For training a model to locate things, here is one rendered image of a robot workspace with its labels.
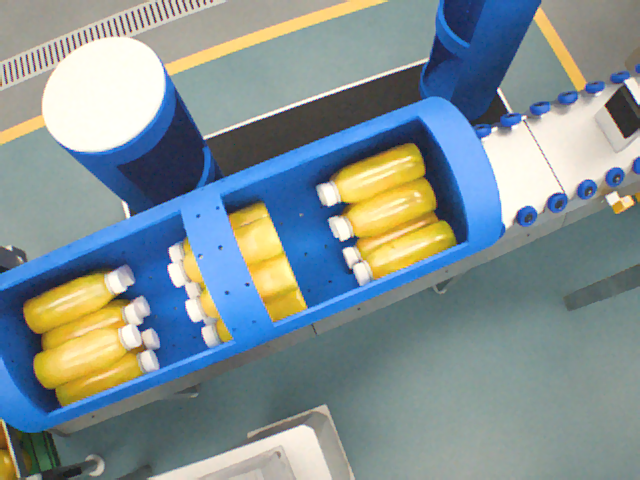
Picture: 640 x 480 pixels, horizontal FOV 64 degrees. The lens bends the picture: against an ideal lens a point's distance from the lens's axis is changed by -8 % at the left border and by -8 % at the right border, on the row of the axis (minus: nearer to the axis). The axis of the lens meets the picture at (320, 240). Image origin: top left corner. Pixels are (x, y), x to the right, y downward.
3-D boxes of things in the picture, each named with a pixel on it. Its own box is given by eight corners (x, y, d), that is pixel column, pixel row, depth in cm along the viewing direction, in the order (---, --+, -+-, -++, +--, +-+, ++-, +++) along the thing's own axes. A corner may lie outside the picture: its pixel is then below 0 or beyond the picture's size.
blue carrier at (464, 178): (486, 267, 104) (520, 200, 78) (67, 439, 98) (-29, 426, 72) (420, 151, 115) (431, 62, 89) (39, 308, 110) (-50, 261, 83)
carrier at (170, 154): (156, 250, 193) (234, 257, 192) (28, 152, 109) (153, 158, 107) (169, 176, 200) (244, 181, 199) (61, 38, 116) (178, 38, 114)
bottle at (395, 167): (406, 139, 100) (322, 173, 99) (418, 142, 93) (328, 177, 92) (417, 173, 102) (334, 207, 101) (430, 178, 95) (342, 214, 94)
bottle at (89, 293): (18, 313, 88) (102, 277, 89) (26, 293, 94) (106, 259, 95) (39, 342, 91) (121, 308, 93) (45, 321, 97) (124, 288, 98)
